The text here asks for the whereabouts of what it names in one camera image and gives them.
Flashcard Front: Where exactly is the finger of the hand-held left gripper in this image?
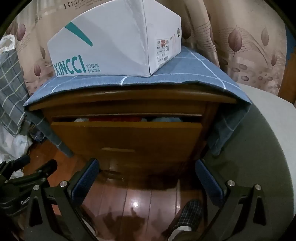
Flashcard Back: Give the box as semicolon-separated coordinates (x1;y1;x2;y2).
0;155;31;180
5;159;58;186

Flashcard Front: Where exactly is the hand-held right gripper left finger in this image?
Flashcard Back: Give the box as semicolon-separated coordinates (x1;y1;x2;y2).
24;158;100;241

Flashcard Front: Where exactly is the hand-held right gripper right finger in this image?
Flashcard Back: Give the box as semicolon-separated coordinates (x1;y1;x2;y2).
195;159;275;241

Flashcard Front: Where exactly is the plaid slipper foot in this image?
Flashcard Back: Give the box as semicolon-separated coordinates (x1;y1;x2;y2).
171;199;204;230

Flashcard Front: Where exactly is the person's slipper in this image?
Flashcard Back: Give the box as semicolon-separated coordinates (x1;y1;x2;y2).
168;225;197;241

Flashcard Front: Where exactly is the grey plaid bedding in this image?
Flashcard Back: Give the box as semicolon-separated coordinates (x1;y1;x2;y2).
0;47;31;136

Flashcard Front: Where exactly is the wooden nightstand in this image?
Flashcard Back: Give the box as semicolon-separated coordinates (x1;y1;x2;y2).
28;88;237;176

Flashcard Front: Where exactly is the blue checked cloth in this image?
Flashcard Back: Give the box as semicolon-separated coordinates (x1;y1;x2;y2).
23;45;252;157

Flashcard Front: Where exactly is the white shoe box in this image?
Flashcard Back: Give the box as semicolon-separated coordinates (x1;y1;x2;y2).
47;0;182;77

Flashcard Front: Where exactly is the leaf print curtain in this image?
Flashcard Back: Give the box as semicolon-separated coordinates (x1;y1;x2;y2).
14;0;288;98

